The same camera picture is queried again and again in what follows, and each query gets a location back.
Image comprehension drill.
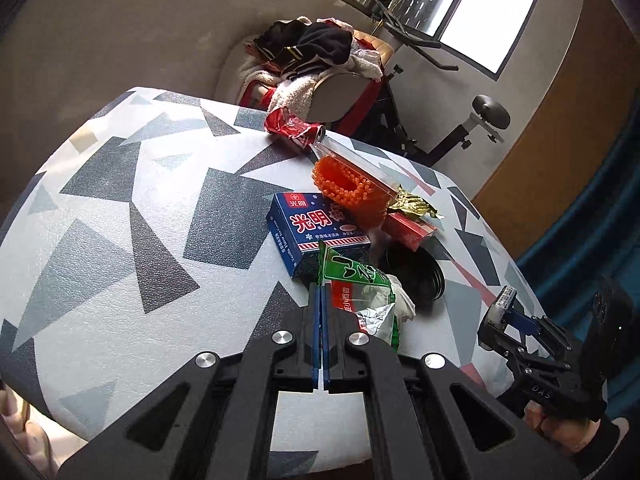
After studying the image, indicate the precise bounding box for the blue carton box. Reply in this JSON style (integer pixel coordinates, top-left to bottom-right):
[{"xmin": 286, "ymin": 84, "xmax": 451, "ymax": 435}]
[{"xmin": 267, "ymin": 191, "xmax": 372, "ymax": 279}]

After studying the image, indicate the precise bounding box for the black garment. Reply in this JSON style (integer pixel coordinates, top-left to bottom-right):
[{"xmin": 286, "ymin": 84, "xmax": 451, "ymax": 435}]
[{"xmin": 255, "ymin": 21, "xmax": 353, "ymax": 78}]

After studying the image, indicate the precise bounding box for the red box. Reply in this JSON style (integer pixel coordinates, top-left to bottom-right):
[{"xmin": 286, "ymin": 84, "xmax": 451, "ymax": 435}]
[{"xmin": 382, "ymin": 212, "xmax": 438, "ymax": 252}]

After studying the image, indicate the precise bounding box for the blue curtain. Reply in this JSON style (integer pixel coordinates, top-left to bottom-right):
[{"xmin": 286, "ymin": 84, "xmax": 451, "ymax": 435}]
[{"xmin": 517, "ymin": 105, "xmax": 640, "ymax": 341}]

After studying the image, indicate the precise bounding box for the beige armchair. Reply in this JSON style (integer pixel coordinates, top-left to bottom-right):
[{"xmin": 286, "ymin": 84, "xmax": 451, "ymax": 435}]
[{"xmin": 237, "ymin": 30, "xmax": 393, "ymax": 133}]

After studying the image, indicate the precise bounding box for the crushed red can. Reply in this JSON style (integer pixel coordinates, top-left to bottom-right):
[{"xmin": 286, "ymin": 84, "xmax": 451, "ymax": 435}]
[{"xmin": 265, "ymin": 107, "xmax": 327, "ymax": 150}]

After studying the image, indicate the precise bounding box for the white crumpled tissue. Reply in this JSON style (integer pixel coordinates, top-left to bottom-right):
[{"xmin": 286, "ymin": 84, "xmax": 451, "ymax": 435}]
[{"xmin": 387, "ymin": 275, "xmax": 417, "ymax": 322}]

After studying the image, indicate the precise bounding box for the geometric patterned table cover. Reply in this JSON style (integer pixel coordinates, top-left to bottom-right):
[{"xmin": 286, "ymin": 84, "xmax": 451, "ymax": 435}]
[{"xmin": 0, "ymin": 87, "xmax": 551, "ymax": 476}]

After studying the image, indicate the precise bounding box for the green snack wrapper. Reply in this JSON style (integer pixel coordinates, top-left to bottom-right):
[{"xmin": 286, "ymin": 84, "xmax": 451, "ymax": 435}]
[{"xmin": 318, "ymin": 241, "xmax": 403, "ymax": 353}]

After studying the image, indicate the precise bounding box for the orange foam fruit net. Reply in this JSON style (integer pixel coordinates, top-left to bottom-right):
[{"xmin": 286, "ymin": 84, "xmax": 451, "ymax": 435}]
[{"xmin": 312, "ymin": 156, "xmax": 388, "ymax": 228}]

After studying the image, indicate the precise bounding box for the black round lid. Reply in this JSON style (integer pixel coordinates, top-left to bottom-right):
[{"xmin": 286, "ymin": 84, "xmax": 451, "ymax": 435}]
[{"xmin": 377, "ymin": 245, "xmax": 445, "ymax": 303}]

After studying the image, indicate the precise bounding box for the black exercise bike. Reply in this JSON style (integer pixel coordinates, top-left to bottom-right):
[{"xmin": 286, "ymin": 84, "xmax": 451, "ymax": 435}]
[{"xmin": 370, "ymin": 0, "xmax": 512, "ymax": 167}]

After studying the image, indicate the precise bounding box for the white fleece blanket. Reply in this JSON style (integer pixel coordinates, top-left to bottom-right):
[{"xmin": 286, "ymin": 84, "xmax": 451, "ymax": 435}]
[{"xmin": 240, "ymin": 55, "xmax": 326, "ymax": 117}]

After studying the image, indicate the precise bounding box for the person's right hand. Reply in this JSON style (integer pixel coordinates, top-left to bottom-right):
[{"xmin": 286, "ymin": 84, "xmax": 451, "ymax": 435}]
[{"xmin": 522, "ymin": 402, "xmax": 601, "ymax": 456}]

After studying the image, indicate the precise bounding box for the window with patterned grille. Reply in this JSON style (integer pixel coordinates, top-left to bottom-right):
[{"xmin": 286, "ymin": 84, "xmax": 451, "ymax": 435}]
[{"xmin": 290, "ymin": 0, "xmax": 546, "ymax": 80}]

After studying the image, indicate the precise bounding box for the gold foil wrapper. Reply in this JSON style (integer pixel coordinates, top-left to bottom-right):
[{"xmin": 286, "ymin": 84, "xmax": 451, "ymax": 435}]
[{"xmin": 389, "ymin": 185, "xmax": 446, "ymax": 221}]

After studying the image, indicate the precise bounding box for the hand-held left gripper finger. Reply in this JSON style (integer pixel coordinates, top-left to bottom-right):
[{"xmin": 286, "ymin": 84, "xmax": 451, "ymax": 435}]
[
  {"xmin": 57, "ymin": 282, "xmax": 321, "ymax": 480},
  {"xmin": 322, "ymin": 282, "xmax": 583, "ymax": 480}
]

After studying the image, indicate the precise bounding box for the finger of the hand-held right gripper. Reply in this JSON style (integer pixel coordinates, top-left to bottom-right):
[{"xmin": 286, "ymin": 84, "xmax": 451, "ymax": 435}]
[
  {"xmin": 532, "ymin": 316, "xmax": 576, "ymax": 358},
  {"xmin": 477, "ymin": 285, "xmax": 543, "ymax": 357}
]

